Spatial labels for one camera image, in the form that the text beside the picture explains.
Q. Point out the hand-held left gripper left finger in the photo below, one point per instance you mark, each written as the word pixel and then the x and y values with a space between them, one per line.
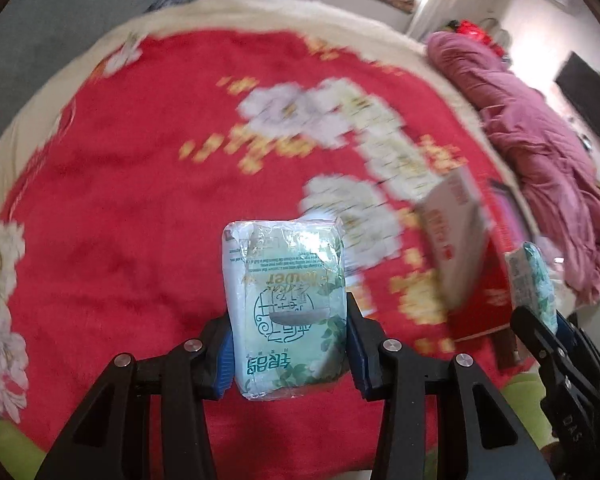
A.
pixel 225 360

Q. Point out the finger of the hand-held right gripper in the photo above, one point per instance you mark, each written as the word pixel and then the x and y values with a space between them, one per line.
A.
pixel 537 342
pixel 575 345

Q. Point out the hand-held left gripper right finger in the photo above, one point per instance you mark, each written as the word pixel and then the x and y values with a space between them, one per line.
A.
pixel 356 360

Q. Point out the green tissue pack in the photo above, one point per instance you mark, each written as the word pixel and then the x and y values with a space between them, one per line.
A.
pixel 285 300
pixel 532 280

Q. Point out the red cardboard box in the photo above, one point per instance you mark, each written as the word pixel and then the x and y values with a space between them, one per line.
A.
pixel 455 240

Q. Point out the black framed pink picture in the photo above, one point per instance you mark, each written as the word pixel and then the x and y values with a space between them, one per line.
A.
pixel 512 215

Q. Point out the pink duvet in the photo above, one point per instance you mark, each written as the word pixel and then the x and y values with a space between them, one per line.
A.
pixel 540 150

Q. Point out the lime green cushion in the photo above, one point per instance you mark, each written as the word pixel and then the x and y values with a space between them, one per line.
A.
pixel 15 450

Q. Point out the black television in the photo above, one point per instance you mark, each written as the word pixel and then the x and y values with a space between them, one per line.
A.
pixel 590 95

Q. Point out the red bag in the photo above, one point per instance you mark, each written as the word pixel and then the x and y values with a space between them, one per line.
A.
pixel 475 35

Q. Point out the white curtain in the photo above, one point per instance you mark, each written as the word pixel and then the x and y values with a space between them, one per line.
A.
pixel 435 0

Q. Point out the brown patterned cushion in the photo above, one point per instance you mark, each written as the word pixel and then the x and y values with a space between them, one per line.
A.
pixel 395 0

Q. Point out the grey quilted headboard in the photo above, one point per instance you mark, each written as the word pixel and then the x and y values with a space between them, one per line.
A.
pixel 55 35

